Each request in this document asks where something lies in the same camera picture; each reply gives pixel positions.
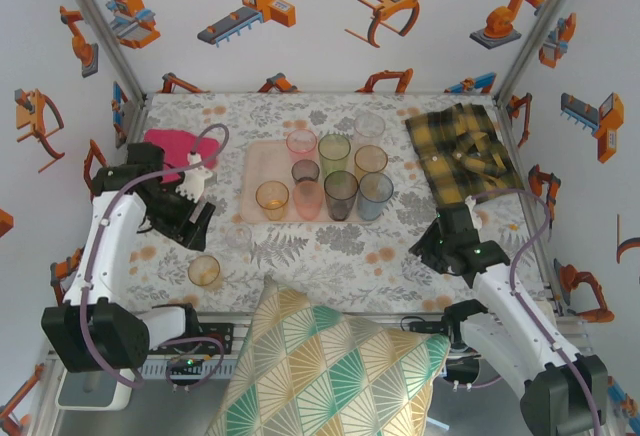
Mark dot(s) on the small clear plastic glass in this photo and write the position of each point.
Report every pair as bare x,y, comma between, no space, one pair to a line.
238,237

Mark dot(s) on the small amber plastic glass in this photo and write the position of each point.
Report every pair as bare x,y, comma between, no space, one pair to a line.
204,272

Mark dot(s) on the blue plastic glass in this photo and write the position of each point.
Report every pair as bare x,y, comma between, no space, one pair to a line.
375,201

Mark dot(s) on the deep amber plastic glass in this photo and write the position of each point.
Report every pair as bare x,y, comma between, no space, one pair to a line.
272,203

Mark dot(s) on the beige plastic tray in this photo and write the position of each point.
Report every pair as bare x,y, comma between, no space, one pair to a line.
250,166

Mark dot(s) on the pale amber plastic glass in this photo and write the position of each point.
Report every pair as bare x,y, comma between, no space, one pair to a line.
371,161

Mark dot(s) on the tall grey plastic glass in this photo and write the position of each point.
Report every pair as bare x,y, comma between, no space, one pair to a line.
341,201

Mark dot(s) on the peach plastic glass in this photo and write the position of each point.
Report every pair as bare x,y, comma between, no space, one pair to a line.
307,203

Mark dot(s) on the small grey plastic glass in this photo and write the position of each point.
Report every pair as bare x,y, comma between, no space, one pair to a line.
305,172

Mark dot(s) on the tall clear plastic glass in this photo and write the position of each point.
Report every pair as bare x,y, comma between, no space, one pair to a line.
369,131

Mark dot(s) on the green plastic glass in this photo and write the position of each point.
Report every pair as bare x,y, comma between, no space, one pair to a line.
334,156

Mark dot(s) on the pink plastic glass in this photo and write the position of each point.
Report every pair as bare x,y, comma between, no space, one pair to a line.
301,148

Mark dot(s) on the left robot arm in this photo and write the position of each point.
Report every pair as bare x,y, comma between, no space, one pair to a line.
105,246

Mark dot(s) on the pink cloth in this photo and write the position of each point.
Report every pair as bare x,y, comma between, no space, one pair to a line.
170,143

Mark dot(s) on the yellow black plaid shirt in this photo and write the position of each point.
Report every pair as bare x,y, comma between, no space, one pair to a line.
450,141

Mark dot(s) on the black mounting plate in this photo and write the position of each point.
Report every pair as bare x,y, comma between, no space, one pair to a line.
227,343

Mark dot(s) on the circuit board with green light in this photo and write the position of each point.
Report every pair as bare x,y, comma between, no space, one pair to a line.
187,365

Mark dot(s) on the patterned teal yellow pillow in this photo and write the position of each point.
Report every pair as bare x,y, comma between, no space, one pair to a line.
325,371

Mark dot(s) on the white grey tissue box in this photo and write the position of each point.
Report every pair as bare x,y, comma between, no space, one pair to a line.
105,398

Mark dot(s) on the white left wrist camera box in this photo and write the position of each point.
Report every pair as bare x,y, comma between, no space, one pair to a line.
192,183

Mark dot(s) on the aluminium frame post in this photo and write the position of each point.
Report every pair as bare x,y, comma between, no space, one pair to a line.
540,31
102,31

